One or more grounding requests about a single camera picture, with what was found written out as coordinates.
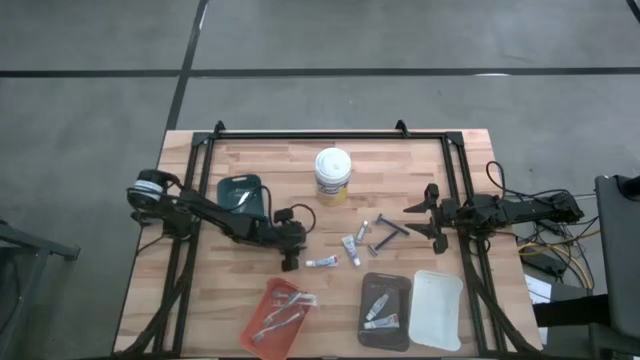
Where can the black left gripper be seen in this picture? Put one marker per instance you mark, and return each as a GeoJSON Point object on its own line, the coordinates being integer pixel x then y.
{"type": "Point", "coordinates": [292, 237]}

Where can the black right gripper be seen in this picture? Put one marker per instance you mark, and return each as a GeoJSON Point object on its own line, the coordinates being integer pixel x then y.
{"type": "Point", "coordinates": [447, 215]}

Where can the small silver tube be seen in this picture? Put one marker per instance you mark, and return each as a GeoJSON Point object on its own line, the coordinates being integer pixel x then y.
{"type": "Point", "coordinates": [244, 199]}
{"type": "Point", "coordinates": [361, 231]}

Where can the teal plastic tray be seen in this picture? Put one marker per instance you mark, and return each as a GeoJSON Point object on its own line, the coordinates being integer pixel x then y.
{"type": "Point", "coordinates": [230, 187]}

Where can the orange plastic tray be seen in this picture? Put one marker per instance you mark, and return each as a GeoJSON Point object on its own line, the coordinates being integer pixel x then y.
{"type": "Point", "coordinates": [260, 345]}

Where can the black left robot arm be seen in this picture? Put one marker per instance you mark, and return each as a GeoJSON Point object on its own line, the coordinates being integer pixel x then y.
{"type": "Point", "coordinates": [210, 215]}

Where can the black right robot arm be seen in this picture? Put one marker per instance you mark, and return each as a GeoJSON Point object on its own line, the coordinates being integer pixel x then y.
{"type": "Point", "coordinates": [525, 210]}

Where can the blue disposable razor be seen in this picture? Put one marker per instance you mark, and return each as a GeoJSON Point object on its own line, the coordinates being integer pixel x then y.
{"type": "Point", "coordinates": [384, 242]}
{"type": "Point", "coordinates": [392, 226]}

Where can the yellow Lysol wipes canister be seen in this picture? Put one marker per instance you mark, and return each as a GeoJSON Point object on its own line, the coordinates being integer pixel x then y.
{"type": "Point", "coordinates": [332, 172]}

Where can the dark grey transparent tray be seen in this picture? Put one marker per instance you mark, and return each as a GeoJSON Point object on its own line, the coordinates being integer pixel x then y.
{"type": "Point", "coordinates": [397, 300]}

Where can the white plastic tray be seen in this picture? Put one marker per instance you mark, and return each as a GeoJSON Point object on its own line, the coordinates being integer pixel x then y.
{"type": "Point", "coordinates": [435, 310]}

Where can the black power brick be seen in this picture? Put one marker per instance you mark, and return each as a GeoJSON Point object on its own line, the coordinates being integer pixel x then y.
{"type": "Point", "coordinates": [545, 263]}

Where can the white paper sheet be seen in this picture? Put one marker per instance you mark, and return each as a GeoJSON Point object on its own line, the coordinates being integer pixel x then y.
{"type": "Point", "coordinates": [537, 290]}

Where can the grey metal stand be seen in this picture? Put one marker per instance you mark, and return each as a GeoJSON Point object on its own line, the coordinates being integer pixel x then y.
{"type": "Point", "coordinates": [30, 245]}

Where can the black metal table frame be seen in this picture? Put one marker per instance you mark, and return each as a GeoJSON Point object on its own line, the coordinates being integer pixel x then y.
{"type": "Point", "coordinates": [325, 135]}

